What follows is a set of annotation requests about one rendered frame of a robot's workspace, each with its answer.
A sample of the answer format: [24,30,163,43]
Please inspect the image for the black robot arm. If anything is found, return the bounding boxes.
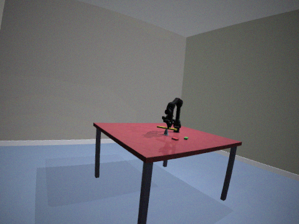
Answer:
[162,98,183,133]

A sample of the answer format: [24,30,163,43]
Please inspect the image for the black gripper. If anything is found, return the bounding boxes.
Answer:
[163,114,176,129]

